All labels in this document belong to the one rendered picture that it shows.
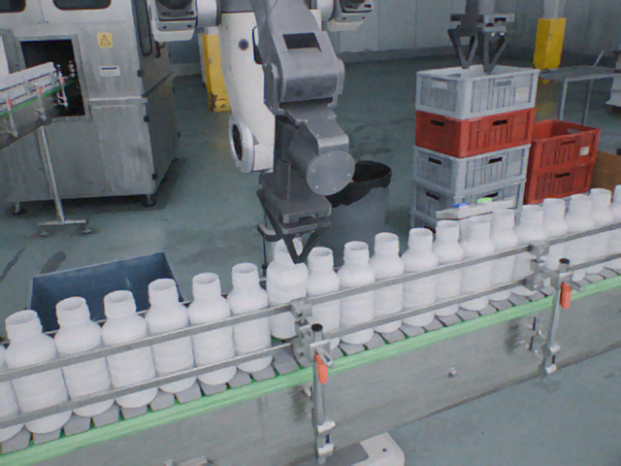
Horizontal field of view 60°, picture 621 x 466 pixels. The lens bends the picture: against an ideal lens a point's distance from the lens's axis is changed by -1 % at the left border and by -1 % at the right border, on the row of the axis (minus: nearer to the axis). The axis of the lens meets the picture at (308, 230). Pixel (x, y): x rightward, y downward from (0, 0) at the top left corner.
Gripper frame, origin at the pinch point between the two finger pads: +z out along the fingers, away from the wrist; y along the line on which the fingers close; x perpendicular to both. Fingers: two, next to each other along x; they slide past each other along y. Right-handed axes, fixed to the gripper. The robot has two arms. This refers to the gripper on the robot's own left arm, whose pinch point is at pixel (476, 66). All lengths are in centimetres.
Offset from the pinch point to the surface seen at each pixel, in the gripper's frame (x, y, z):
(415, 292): 23.3, -18.4, 32.7
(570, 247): -11.5, -17.4, 32.0
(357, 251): 33.9, -17.8, 23.3
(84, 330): 74, -17, 27
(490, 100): -143, 160, 43
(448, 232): 16.4, -16.8, 23.9
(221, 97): -129, 728, 122
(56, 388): 78, -19, 34
